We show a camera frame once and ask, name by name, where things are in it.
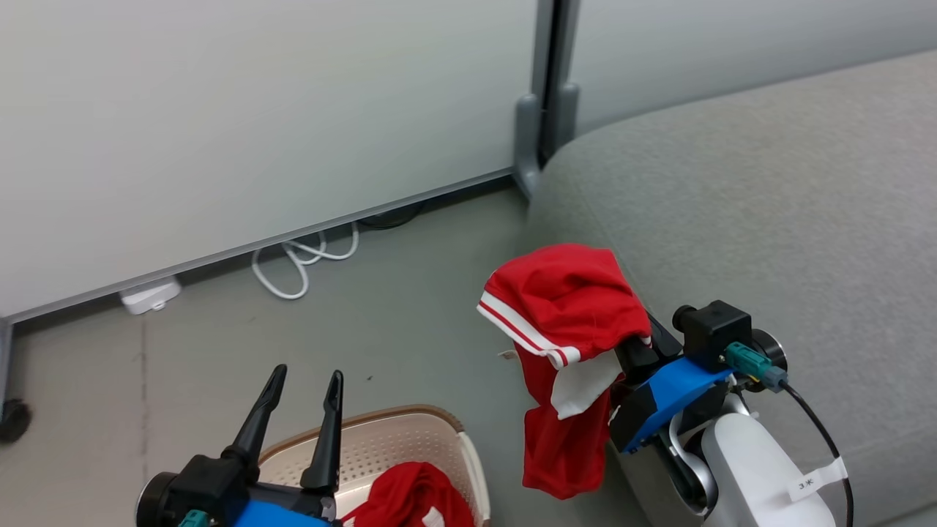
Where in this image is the narrow white partition panel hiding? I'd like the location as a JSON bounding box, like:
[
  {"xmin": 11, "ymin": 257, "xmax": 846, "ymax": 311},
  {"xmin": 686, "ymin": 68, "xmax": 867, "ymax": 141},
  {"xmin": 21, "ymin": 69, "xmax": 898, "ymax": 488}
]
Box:
[{"xmin": 570, "ymin": 0, "xmax": 937, "ymax": 137}]

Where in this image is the cream perforated laundry basket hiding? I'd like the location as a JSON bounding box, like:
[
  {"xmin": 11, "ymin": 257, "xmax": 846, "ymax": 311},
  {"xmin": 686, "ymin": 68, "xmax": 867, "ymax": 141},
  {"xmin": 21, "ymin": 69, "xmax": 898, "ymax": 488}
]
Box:
[{"xmin": 256, "ymin": 405, "xmax": 491, "ymax": 527}]

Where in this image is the red garment with white stripes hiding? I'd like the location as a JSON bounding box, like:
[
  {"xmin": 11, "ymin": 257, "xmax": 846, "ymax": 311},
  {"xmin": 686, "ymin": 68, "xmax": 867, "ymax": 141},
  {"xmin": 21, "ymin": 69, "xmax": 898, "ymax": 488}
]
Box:
[{"xmin": 477, "ymin": 244, "xmax": 654, "ymax": 501}]

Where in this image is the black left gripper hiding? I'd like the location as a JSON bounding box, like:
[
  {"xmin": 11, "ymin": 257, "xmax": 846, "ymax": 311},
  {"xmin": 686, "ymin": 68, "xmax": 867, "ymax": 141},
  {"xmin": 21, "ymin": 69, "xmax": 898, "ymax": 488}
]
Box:
[{"xmin": 136, "ymin": 364, "xmax": 344, "ymax": 527}]

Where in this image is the white coiled floor cable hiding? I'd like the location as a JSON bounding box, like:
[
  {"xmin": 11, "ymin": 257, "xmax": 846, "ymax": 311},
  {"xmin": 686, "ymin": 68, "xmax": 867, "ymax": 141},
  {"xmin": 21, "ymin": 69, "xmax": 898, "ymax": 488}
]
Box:
[{"xmin": 252, "ymin": 222, "xmax": 361, "ymax": 301}]

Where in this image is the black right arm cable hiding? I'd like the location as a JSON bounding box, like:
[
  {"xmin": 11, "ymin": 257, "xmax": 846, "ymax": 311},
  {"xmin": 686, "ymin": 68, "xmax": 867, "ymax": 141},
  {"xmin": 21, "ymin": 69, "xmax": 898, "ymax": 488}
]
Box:
[{"xmin": 780, "ymin": 381, "xmax": 856, "ymax": 527}]

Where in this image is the white power adapter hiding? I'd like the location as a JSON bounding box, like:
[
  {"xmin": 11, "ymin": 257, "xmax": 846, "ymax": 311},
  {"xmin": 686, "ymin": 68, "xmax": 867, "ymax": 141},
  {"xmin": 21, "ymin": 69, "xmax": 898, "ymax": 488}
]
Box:
[{"xmin": 119, "ymin": 276, "xmax": 182, "ymax": 315}]

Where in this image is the black floor cable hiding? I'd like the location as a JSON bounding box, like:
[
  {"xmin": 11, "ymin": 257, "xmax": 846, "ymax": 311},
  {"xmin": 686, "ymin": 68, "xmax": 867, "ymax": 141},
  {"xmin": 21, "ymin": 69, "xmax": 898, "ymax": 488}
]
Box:
[{"xmin": 357, "ymin": 203, "xmax": 427, "ymax": 231}]

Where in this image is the grey partition foot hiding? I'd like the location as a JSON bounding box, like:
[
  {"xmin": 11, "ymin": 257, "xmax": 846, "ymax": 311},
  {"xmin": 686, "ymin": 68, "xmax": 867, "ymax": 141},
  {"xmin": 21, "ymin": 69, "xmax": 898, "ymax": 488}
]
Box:
[
  {"xmin": 513, "ymin": 94, "xmax": 544, "ymax": 201},
  {"xmin": 550, "ymin": 82, "xmax": 581, "ymax": 156}
]

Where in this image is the black caster wheel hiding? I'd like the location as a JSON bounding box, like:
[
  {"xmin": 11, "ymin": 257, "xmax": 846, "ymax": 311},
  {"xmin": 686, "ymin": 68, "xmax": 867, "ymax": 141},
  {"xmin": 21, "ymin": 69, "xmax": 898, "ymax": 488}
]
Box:
[{"xmin": 0, "ymin": 399, "xmax": 32, "ymax": 444}]

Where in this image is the blue right camera mount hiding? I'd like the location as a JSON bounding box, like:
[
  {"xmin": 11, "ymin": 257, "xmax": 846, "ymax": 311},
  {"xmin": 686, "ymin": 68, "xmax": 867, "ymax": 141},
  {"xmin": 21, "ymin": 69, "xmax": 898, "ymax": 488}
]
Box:
[{"xmin": 610, "ymin": 357, "xmax": 734, "ymax": 453}]

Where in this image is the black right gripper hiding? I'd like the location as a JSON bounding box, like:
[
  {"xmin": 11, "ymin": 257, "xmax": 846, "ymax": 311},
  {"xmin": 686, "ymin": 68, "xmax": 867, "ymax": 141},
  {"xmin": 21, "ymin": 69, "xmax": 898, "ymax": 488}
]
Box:
[{"xmin": 613, "ymin": 313, "xmax": 733, "ymax": 455}]

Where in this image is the grey partition leg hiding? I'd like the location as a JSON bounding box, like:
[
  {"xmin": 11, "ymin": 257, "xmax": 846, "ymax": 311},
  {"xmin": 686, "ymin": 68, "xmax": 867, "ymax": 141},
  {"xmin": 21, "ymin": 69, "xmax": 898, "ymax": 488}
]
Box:
[{"xmin": 0, "ymin": 317, "xmax": 13, "ymax": 411}]

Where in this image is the grey fabric sofa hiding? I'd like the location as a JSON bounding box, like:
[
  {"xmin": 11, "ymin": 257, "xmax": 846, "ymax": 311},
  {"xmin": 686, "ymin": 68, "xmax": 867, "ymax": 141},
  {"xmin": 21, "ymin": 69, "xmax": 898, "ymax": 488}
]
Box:
[{"xmin": 527, "ymin": 50, "xmax": 937, "ymax": 527}]

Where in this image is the white cable tag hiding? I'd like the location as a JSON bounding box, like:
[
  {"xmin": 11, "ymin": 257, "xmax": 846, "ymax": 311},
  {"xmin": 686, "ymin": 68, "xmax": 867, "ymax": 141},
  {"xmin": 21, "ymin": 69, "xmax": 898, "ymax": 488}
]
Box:
[{"xmin": 788, "ymin": 457, "xmax": 848, "ymax": 503}]

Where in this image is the large white partition panel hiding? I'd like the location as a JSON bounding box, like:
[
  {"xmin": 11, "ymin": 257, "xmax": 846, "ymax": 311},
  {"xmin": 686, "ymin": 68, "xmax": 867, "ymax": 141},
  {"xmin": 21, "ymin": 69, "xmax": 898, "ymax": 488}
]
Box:
[{"xmin": 0, "ymin": 0, "xmax": 548, "ymax": 324}]

